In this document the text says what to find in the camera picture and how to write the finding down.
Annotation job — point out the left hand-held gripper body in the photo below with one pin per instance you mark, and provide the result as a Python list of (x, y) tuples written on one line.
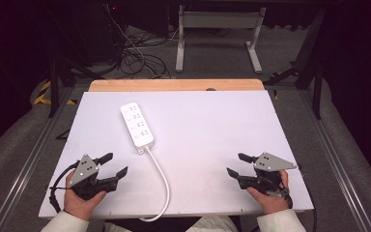
[(83, 167)]

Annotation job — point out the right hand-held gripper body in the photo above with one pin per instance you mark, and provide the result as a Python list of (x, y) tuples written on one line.
[(270, 162)]

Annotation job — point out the white power strip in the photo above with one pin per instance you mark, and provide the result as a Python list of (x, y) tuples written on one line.
[(136, 127)]

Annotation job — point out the person's left hand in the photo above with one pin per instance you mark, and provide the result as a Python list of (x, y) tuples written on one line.
[(77, 204)]

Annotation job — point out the person's right hand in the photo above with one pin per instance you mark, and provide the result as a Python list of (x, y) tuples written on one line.
[(272, 203)]

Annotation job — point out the white board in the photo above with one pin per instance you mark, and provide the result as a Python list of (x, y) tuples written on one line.
[(206, 145)]

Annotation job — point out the person's legs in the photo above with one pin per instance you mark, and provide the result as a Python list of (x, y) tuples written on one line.
[(206, 225)]

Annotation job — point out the yellow black hazard tape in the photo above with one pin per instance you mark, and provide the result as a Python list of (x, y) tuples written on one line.
[(43, 95)]

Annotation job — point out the black metal stand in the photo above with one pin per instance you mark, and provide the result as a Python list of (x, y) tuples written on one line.
[(315, 74), (55, 83)]

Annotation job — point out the wooden table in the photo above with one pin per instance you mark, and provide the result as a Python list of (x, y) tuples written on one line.
[(174, 85)]

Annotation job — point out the black equipment box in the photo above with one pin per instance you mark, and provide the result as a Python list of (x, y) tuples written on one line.
[(104, 32)]

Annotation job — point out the aluminium floor rail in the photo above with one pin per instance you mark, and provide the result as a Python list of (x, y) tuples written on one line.
[(25, 167), (335, 167)]

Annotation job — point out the white metal desk frame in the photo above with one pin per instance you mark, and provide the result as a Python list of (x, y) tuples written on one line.
[(219, 20)]

